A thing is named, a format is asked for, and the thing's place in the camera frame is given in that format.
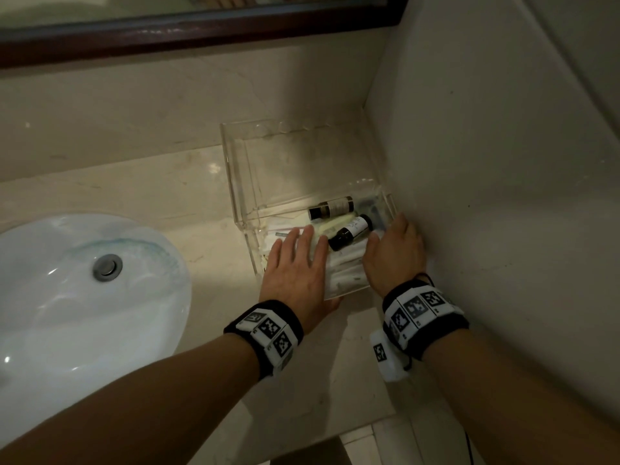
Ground person's left hand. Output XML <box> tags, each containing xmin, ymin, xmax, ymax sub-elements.
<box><xmin>259</xmin><ymin>225</ymin><xmax>343</xmax><ymax>322</ymax></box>

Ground person's right hand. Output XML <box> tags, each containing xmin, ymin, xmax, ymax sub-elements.
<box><xmin>362</xmin><ymin>213</ymin><xmax>428</xmax><ymax>299</ymax></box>

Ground clear acrylic box with lid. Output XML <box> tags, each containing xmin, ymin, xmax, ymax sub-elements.
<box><xmin>221</xmin><ymin>108</ymin><xmax>399</xmax><ymax>302</ymax></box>

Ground person's right forearm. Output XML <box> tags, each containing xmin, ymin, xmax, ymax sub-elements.
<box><xmin>420</xmin><ymin>328</ymin><xmax>620</xmax><ymax>465</ymax></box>

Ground person's left forearm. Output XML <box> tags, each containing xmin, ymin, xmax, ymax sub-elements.
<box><xmin>0</xmin><ymin>332</ymin><xmax>263</xmax><ymax>465</ymax></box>

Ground black bottle with white label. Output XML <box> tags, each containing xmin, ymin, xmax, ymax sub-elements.
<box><xmin>328</xmin><ymin>213</ymin><xmax>373</xmax><ymax>252</ymax></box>

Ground pale yellow tube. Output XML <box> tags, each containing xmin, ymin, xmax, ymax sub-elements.
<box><xmin>314</xmin><ymin>212</ymin><xmax>360</xmax><ymax>239</ymax></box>

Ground white toiletry packets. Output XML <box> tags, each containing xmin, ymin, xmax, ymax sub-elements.
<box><xmin>264</xmin><ymin>226</ymin><xmax>384</xmax><ymax>300</ymax></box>

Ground brown bottle with beige label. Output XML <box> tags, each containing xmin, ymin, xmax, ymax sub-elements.
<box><xmin>308</xmin><ymin>196</ymin><xmax>355</xmax><ymax>222</ymax></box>

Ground black left wristband with markers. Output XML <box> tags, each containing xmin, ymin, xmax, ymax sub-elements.
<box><xmin>223</xmin><ymin>299</ymin><xmax>305</xmax><ymax>381</ymax></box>

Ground black wristband with markers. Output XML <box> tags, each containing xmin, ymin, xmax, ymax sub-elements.
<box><xmin>223</xmin><ymin>299</ymin><xmax>305</xmax><ymax>381</ymax></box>
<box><xmin>381</xmin><ymin>279</ymin><xmax>470</xmax><ymax>362</ymax></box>

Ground black right wristband with markers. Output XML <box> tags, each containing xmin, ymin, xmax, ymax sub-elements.
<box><xmin>381</xmin><ymin>279</ymin><xmax>470</xmax><ymax>362</ymax></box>

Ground metal sink drain stopper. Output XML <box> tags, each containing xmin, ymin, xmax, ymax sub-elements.
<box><xmin>92</xmin><ymin>253</ymin><xmax>124</xmax><ymax>281</ymax></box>

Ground white ceramic sink basin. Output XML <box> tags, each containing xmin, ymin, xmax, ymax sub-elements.
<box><xmin>0</xmin><ymin>213</ymin><xmax>193</xmax><ymax>434</ymax></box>

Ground mirror with dark wood frame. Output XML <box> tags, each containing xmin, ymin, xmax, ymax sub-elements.
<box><xmin>0</xmin><ymin>0</ymin><xmax>411</xmax><ymax>69</ymax></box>

